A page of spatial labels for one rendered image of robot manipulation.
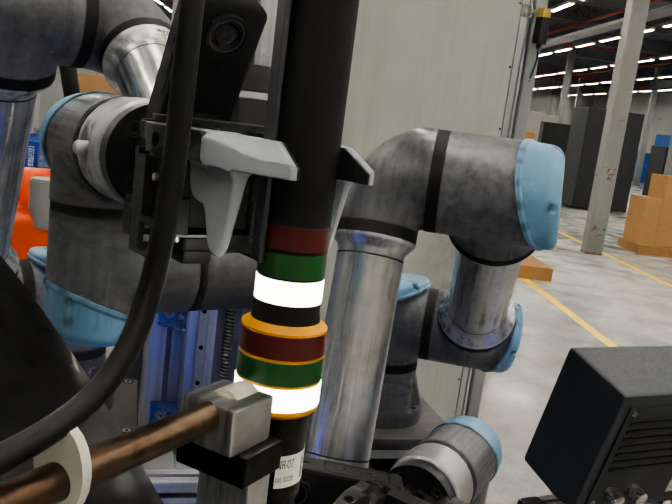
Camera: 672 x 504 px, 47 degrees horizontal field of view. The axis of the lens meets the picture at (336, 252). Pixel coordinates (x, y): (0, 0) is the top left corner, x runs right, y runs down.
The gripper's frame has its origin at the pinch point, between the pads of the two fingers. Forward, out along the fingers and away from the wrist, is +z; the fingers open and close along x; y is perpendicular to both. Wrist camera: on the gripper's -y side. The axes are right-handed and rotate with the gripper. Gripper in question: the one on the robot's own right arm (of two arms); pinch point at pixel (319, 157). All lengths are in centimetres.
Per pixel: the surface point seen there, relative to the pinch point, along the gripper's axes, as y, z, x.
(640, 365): 25, -24, -70
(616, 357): 24, -27, -68
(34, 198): 56, -381, -84
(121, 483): 16.3, -2.9, 7.1
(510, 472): 148, -186, -252
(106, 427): 14.5, -5.4, 7.1
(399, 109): -7, -159, -136
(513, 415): 147, -236, -309
